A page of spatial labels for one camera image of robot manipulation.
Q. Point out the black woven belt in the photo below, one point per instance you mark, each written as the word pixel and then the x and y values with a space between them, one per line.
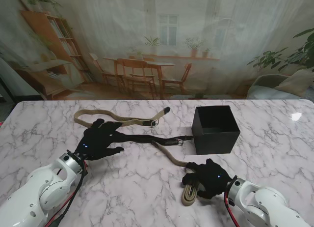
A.
pixel 137 138

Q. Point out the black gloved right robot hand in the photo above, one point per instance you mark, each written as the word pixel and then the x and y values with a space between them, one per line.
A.
pixel 213 180

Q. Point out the beige braided belt silver buckle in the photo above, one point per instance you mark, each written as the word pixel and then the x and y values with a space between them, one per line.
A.
pixel 189 192
pixel 83 112

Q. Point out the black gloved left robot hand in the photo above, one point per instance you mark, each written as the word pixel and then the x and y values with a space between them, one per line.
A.
pixel 95 143

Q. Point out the printed room scene backdrop curtain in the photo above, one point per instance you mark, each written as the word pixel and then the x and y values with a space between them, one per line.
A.
pixel 157 15

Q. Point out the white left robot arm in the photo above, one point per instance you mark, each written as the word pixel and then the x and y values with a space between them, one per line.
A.
pixel 36 190

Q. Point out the black square storage box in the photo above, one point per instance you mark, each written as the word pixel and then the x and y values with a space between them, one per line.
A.
pixel 216 143

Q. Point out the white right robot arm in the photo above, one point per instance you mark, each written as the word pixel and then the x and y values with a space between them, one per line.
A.
pixel 262 207

